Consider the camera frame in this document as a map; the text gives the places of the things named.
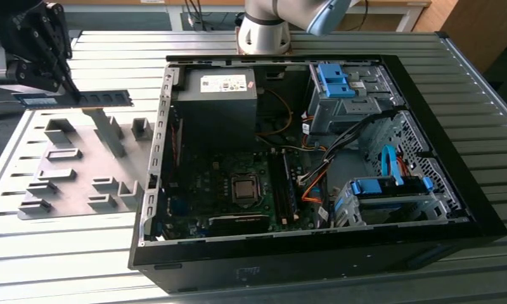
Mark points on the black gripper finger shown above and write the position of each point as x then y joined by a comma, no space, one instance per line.
59,35
34,76

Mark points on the grey parts rack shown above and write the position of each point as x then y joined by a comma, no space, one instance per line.
88,171

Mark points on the black PC case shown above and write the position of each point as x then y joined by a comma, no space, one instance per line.
279,263

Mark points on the green motherboard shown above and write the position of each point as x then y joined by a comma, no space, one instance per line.
203,190

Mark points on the blue disk carrier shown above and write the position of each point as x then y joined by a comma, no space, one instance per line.
330,82
366,187

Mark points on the black CPU socket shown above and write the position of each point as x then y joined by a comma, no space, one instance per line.
245,176

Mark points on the black RAM stick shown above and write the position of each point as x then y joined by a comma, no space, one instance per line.
291,190
106,98

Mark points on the black graphics card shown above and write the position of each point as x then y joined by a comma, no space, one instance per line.
237,223

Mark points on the silver CPU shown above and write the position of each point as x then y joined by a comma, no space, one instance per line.
245,189

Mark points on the metal drive cage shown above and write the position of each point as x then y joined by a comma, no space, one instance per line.
355,111

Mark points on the grey power supply unit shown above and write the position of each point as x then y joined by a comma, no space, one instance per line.
219,111

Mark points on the brown wooden cabinet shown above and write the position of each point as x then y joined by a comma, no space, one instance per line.
478,28

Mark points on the metal disk bay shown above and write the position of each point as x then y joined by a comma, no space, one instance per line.
402,200

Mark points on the white camera box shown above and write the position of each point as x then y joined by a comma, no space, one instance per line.
2,73

